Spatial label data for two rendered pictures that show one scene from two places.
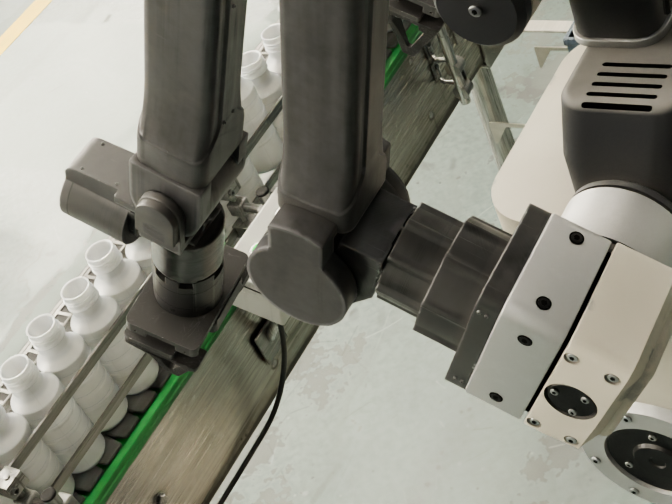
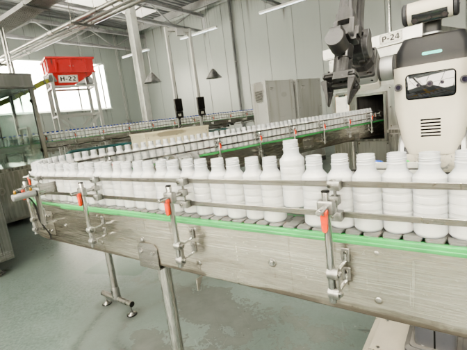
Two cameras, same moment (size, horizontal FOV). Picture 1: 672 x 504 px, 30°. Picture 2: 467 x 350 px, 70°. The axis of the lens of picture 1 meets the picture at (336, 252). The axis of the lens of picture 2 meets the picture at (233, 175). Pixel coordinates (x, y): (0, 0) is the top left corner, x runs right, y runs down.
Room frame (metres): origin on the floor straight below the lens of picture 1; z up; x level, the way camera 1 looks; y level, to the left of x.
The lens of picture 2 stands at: (1.68, 0.79, 1.28)
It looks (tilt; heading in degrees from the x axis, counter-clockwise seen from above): 10 degrees down; 260
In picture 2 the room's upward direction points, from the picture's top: 7 degrees counter-clockwise
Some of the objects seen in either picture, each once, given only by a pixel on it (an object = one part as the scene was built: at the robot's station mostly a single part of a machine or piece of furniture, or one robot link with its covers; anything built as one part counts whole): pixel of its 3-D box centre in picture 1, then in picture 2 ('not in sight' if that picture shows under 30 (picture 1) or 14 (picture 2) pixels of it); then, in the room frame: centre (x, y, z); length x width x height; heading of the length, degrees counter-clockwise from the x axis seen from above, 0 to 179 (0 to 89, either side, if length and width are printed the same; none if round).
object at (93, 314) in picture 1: (107, 335); (466, 194); (1.15, 0.28, 1.08); 0.06 x 0.06 x 0.17
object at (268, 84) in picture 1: (271, 107); (272, 188); (1.43, -0.01, 1.08); 0.06 x 0.06 x 0.17
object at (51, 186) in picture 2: not in sight; (44, 213); (2.25, -0.76, 0.96); 0.23 x 0.10 x 0.27; 43
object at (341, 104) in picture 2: not in sight; (342, 106); (-0.70, -3.43, 1.22); 0.23 x 0.04 x 0.32; 115
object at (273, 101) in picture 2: not in sight; (275, 125); (-0.65, -6.17, 0.96); 0.82 x 0.50 x 1.91; 25
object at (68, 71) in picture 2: not in sight; (80, 128); (3.44, -6.88, 1.40); 0.92 x 0.72 x 2.80; 25
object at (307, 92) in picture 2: not in sight; (304, 121); (-1.46, -6.55, 0.96); 0.82 x 0.50 x 1.91; 25
